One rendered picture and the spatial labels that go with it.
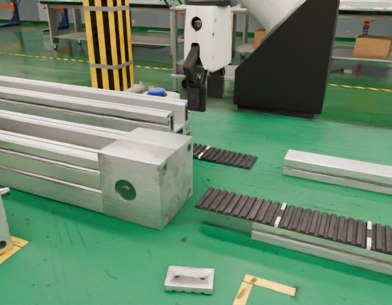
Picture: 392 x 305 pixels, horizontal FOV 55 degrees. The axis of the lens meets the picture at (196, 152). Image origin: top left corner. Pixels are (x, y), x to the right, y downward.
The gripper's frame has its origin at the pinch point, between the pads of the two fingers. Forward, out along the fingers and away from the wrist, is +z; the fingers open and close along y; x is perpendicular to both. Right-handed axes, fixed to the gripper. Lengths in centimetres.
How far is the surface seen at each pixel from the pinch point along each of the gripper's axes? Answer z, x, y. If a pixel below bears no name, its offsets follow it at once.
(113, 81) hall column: 74, 202, 250
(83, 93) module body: 3.3, 28.7, 2.3
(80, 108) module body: 3.8, 23.8, -4.9
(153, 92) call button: 4.0, 16.9, 11.2
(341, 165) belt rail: 8.0, -23.4, -0.8
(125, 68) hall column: 63, 198, 267
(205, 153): 10.6, 0.0, -0.2
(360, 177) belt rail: 9.1, -26.4, -1.9
